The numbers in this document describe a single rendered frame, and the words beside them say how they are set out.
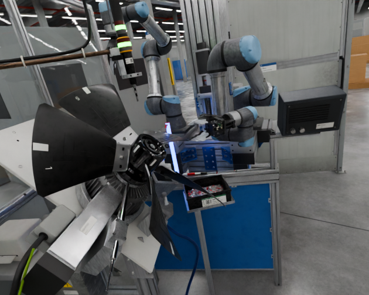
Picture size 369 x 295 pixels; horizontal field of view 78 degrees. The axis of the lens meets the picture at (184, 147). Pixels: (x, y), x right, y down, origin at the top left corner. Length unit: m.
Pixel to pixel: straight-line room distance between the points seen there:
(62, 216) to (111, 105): 0.43
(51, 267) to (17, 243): 0.52
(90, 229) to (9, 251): 0.54
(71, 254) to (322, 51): 2.64
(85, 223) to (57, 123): 0.27
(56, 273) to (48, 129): 0.32
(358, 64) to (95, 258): 7.94
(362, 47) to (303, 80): 11.95
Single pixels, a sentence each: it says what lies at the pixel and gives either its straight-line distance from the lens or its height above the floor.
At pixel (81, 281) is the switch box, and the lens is 1.03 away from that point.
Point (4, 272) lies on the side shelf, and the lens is 1.17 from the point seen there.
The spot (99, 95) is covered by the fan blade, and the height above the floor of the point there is 1.41.
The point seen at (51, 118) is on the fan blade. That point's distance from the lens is 0.65.
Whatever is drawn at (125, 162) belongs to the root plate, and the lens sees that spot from 0.77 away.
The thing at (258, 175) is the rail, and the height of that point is 0.83.
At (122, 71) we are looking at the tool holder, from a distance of 0.84.
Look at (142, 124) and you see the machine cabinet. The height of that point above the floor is 0.34.
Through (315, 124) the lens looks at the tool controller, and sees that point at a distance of 1.26.
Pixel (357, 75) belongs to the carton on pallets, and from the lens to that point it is 8.19.
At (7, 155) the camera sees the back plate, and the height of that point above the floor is 1.29.
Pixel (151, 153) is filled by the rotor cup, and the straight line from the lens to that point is 0.75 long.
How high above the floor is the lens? 1.47
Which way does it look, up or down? 20 degrees down
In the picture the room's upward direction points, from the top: 10 degrees counter-clockwise
